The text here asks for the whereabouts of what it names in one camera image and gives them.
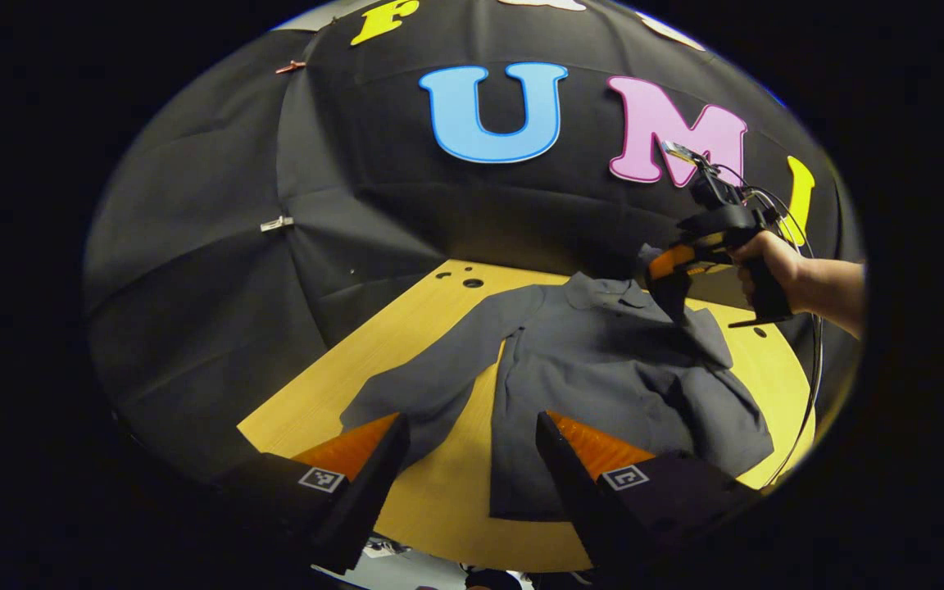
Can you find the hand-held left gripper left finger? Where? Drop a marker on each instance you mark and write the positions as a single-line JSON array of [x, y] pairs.
[[365, 500]]

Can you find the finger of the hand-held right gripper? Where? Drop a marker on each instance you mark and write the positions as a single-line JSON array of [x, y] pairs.
[[669, 264]]

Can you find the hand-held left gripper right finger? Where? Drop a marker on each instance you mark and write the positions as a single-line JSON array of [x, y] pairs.
[[574, 492]]

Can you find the grey collared shirt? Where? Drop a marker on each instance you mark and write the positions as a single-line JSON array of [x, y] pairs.
[[603, 369]]

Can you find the black backdrop cloth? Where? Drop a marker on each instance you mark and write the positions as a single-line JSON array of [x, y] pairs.
[[193, 287]]

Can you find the white clip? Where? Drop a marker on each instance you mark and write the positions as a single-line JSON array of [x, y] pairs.
[[277, 223]]

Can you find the red clip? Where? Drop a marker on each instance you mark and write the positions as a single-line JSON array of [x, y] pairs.
[[290, 65]]

